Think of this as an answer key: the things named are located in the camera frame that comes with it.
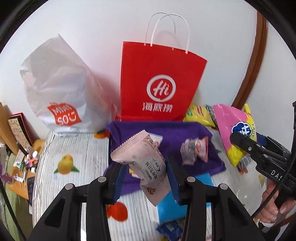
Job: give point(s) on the person's right hand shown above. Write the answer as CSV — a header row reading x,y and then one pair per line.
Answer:
x,y
268,209

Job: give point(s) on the black phone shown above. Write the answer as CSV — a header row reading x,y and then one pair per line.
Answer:
x,y
30,192

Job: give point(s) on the brown wooden door frame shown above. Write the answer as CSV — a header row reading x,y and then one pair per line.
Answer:
x,y
254,69

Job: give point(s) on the purple cloth tray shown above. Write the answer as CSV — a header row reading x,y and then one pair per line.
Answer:
x,y
173,132

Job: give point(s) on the light pink snack packet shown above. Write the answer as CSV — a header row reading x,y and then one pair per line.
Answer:
x,y
143,162

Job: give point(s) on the printed bedding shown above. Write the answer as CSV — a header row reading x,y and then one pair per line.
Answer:
x,y
13,220

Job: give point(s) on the small white candy packet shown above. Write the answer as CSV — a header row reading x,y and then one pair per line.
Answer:
x,y
188,151

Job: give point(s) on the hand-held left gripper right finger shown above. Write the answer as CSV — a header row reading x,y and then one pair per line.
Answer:
x,y
174,180

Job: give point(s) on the fruit print tablecloth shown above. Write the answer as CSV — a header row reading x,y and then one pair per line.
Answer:
x,y
81,150

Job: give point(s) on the yellow snack bag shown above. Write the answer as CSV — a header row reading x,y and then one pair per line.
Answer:
x,y
198,115

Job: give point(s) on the patterned book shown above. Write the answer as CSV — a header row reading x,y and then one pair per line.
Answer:
x,y
18,127

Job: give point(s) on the blue tissue pack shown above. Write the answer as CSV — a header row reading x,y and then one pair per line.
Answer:
x,y
168,208

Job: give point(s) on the dark blue snack packet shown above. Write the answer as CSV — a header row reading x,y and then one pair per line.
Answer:
x,y
170,230

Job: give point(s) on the red paper bag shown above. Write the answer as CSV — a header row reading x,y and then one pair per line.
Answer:
x,y
157,69

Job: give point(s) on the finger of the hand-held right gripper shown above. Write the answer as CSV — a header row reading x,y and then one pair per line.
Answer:
x,y
249,143
262,139

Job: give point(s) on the white plastic shopping bag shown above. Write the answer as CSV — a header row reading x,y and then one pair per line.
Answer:
x,y
64,88

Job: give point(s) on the wooden nightstand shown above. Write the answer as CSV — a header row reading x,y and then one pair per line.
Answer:
x,y
20,192

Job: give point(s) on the pink and yellow snack packet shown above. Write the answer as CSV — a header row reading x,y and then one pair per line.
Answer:
x,y
226,129

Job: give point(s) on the cluster of small cosmetics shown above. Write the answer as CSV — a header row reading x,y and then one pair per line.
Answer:
x,y
30,160

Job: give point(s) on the grey checked folded cloth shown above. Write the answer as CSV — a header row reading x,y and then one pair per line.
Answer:
x,y
244,165

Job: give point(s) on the wooden headboard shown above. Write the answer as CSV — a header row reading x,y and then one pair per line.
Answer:
x,y
7,129

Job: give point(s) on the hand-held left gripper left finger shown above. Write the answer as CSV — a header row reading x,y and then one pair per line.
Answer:
x,y
118,183

